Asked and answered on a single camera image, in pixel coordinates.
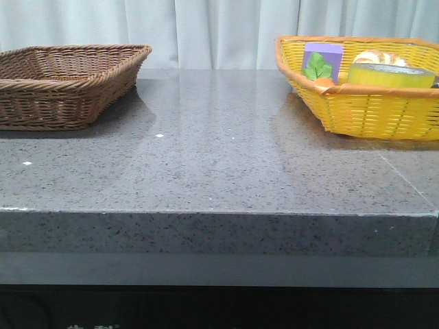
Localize yellow woven basket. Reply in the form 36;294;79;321
275;36;438;141

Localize toy carrot with green leaves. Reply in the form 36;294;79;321
302;52;335;87

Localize toy croissant bread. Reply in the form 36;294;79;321
353;49;410;67

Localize yellow tape roll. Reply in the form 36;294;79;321
347;63;436;88

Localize purple block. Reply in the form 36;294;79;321
302;42;344;84

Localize brown wicker basket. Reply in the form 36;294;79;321
1;44;152;131

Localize white curtain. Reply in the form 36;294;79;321
1;0;438;69

